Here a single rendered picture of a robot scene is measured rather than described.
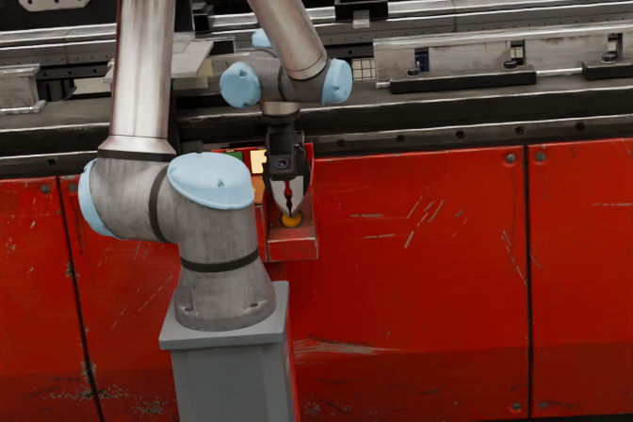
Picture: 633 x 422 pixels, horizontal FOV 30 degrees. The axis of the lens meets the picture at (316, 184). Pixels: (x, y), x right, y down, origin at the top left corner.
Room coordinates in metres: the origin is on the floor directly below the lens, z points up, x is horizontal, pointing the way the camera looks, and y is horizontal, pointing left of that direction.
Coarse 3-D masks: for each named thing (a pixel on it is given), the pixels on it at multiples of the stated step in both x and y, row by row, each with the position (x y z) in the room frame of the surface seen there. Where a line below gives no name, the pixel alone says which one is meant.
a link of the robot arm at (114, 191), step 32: (128, 0) 1.72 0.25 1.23; (160, 0) 1.72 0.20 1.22; (128, 32) 1.71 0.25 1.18; (160, 32) 1.71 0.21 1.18; (128, 64) 1.69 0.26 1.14; (160, 64) 1.70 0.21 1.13; (128, 96) 1.68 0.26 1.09; (160, 96) 1.69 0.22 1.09; (128, 128) 1.66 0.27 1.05; (160, 128) 1.68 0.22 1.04; (96, 160) 1.69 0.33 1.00; (128, 160) 1.63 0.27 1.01; (160, 160) 1.65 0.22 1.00; (96, 192) 1.63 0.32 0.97; (128, 192) 1.61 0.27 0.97; (96, 224) 1.63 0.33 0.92; (128, 224) 1.61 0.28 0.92
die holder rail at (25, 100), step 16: (32, 64) 2.52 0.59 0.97; (0, 80) 2.48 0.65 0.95; (16, 80) 2.48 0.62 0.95; (32, 80) 2.51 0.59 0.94; (0, 96) 2.48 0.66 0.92; (16, 96) 2.48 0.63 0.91; (32, 96) 2.49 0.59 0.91; (0, 112) 2.48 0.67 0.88; (16, 112) 2.47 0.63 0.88; (32, 112) 2.47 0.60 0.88
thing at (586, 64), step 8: (584, 64) 2.36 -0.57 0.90; (592, 64) 2.35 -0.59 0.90; (600, 64) 2.34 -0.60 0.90; (608, 64) 2.34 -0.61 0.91; (616, 64) 2.33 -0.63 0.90; (624, 64) 2.33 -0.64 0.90; (632, 64) 2.33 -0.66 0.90; (584, 72) 2.35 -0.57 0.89; (592, 72) 2.33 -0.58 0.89; (600, 72) 2.33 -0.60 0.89; (608, 72) 2.33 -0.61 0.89; (616, 72) 2.33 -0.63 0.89; (624, 72) 2.33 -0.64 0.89; (632, 72) 2.33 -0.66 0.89
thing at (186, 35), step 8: (176, 0) 2.47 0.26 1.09; (184, 0) 2.47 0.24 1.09; (176, 8) 2.47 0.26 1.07; (184, 8) 2.47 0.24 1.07; (176, 16) 2.47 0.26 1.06; (184, 16) 2.47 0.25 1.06; (192, 16) 2.48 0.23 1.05; (176, 24) 2.47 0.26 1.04; (184, 24) 2.47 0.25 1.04; (192, 24) 2.47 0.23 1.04; (176, 32) 2.47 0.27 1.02; (184, 32) 2.48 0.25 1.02; (192, 32) 2.47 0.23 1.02; (176, 40) 2.48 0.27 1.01; (184, 40) 2.48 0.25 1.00; (192, 40) 2.48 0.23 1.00
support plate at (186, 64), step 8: (192, 48) 2.40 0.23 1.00; (200, 48) 2.40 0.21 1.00; (208, 48) 2.39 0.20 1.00; (176, 56) 2.34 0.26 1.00; (184, 56) 2.34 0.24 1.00; (192, 56) 2.33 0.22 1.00; (200, 56) 2.32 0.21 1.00; (176, 64) 2.27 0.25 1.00; (184, 64) 2.26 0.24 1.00; (192, 64) 2.26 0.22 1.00; (200, 64) 2.25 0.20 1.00; (112, 72) 2.25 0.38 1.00; (176, 72) 2.20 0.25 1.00; (184, 72) 2.20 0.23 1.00; (192, 72) 2.19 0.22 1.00; (104, 80) 2.21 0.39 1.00; (112, 80) 2.21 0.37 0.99
